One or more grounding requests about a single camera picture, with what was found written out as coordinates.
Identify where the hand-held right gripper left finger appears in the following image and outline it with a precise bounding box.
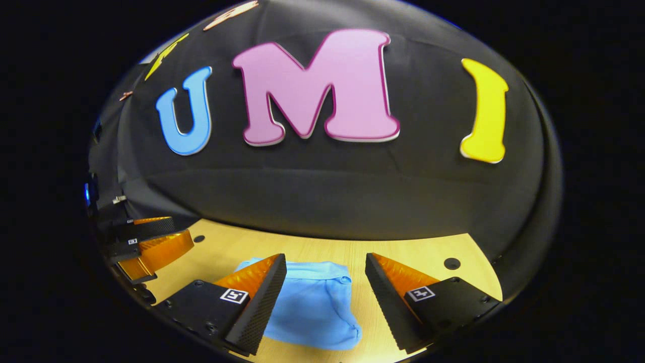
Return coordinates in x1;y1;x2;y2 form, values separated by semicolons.
154;254;288;356

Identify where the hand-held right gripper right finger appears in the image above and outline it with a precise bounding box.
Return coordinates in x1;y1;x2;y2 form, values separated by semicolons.
365;253;502;353

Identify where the light blue T-shirt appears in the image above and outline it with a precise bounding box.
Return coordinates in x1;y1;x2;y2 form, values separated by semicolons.
236;257;362;351

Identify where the black backdrop cloth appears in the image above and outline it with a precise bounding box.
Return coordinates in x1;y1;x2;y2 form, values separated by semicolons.
88;0;562;303

